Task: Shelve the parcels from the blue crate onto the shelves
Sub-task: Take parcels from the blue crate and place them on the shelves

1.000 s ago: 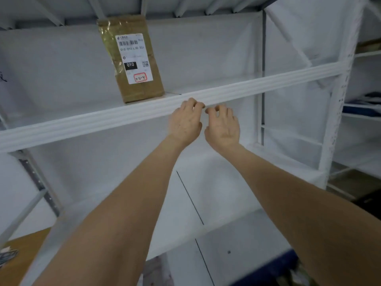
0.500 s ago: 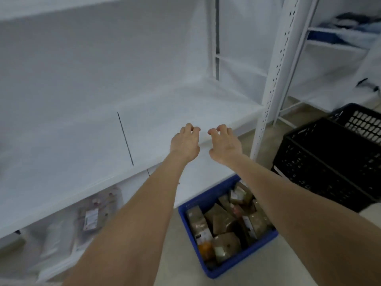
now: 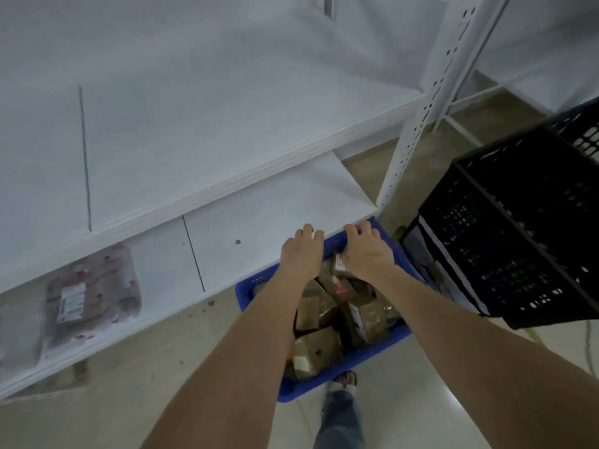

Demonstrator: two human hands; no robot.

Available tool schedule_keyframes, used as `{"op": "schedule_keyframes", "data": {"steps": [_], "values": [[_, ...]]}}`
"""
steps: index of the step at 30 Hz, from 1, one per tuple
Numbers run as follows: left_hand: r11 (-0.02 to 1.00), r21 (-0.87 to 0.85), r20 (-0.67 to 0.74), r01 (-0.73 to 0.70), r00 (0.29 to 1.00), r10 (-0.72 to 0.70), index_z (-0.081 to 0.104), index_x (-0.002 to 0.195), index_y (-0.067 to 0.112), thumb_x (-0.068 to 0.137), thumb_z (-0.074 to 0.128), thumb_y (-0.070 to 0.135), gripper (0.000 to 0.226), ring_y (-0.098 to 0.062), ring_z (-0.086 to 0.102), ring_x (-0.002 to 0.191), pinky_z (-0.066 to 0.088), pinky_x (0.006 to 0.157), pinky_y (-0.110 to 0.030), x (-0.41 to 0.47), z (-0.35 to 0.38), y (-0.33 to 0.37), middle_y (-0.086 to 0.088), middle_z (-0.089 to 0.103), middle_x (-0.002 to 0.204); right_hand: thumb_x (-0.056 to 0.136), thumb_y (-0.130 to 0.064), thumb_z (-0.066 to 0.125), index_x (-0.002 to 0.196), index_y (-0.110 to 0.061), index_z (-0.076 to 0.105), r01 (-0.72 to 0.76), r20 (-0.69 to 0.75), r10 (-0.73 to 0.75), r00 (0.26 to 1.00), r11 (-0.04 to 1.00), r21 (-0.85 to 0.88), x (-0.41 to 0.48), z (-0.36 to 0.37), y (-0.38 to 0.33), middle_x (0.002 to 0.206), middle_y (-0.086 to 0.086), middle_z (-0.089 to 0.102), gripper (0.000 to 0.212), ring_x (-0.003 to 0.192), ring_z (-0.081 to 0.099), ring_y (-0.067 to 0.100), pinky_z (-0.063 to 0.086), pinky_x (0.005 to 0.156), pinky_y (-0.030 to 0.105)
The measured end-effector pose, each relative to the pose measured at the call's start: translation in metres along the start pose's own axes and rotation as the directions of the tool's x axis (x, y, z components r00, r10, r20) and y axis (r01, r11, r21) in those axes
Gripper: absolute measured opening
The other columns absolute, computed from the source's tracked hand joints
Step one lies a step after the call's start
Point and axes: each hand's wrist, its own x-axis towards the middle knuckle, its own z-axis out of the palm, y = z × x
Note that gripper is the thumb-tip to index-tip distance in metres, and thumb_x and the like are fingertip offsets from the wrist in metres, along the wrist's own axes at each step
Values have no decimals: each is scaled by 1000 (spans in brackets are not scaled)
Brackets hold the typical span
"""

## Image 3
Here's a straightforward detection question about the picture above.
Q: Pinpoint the white metal rack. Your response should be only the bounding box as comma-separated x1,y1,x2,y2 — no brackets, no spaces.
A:
433,0,599,150

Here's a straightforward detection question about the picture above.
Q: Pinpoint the clear plastic packet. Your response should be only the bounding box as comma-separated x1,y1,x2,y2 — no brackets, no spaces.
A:
0,294,50,374

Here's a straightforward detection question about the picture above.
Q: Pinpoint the white and blue box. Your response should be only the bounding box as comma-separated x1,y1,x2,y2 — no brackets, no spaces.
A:
402,216,489,316

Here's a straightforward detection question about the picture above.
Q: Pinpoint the person's jeans leg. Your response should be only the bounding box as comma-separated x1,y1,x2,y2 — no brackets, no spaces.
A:
313,389,366,449

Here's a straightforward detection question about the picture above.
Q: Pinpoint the person's left hand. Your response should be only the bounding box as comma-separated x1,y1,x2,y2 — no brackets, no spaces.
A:
280,224,325,282

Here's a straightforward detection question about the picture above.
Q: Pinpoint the person's right forearm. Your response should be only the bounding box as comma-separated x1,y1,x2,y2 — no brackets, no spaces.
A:
367,266,599,449

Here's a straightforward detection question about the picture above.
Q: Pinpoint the white perforated shelf post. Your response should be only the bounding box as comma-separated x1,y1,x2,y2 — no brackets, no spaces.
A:
376,0,512,216

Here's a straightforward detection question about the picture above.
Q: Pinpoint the person's left forearm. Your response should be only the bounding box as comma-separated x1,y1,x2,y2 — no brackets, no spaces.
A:
140,271,315,449

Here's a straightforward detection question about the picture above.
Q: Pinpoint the black plastic crate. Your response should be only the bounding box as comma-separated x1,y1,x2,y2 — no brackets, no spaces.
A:
402,97,599,331

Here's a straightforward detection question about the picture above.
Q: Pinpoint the person's sandalled foot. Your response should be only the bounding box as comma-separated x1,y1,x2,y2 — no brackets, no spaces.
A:
328,370,359,393

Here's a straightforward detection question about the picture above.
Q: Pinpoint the clear packet with pink print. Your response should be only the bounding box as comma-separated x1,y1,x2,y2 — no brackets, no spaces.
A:
45,244,142,347

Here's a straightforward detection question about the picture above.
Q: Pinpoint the brown paper packet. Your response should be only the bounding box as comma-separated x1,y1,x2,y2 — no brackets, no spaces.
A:
344,294,401,347
320,271,375,302
331,253,356,279
291,326,345,382
295,280,338,333

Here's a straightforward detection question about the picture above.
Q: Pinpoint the blue plastic basket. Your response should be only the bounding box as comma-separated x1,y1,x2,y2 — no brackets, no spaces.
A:
235,217,423,403

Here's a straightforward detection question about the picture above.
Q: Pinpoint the person's right hand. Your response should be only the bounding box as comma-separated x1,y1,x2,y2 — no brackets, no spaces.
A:
343,220,399,282

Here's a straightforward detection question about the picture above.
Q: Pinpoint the white metal shelf board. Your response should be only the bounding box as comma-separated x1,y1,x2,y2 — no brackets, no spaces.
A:
0,0,432,295
0,151,378,401

